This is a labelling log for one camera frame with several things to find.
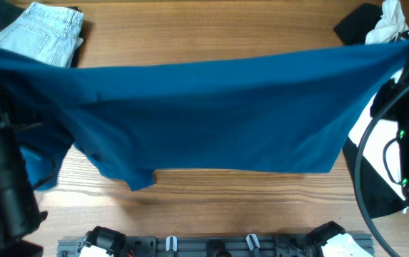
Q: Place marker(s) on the dark blue shirt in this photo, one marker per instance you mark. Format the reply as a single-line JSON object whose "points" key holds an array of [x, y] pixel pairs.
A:
{"points": [[281, 113]]}

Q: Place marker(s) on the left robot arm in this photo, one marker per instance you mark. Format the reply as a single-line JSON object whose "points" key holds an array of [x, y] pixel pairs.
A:
{"points": [[19, 211]]}

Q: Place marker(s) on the white shirt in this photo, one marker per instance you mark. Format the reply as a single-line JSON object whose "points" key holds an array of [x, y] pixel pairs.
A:
{"points": [[376, 25]]}

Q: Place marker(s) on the light blue folded jeans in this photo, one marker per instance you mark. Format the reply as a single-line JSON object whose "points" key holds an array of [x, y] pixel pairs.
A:
{"points": [[49, 34]]}

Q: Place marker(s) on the black garment at right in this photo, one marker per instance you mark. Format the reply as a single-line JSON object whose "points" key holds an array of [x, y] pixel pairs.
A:
{"points": [[378, 204]]}

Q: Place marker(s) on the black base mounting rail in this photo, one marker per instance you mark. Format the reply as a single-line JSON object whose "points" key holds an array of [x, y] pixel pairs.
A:
{"points": [[293, 244]]}

